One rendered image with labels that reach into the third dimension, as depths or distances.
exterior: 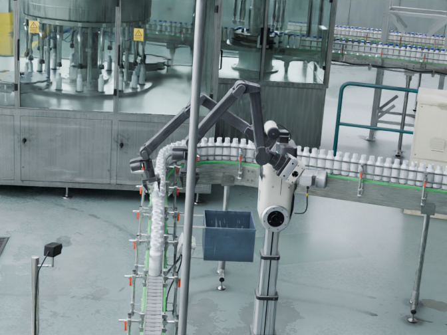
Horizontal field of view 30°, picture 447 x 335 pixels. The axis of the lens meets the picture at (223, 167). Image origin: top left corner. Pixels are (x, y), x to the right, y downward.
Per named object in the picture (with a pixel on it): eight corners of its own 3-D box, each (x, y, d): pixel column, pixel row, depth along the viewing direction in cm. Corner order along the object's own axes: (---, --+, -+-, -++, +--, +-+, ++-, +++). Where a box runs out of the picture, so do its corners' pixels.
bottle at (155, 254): (149, 276, 423) (150, 246, 418) (148, 272, 429) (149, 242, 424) (160, 276, 424) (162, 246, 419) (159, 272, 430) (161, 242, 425)
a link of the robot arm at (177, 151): (195, 140, 428) (194, 136, 437) (172, 139, 427) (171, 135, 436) (193, 163, 432) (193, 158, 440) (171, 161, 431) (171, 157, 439)
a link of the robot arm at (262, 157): (261, 80, 421) (259, 77, 431) (235, 84, 421) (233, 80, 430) (271, 164, 434) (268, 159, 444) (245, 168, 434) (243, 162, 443)
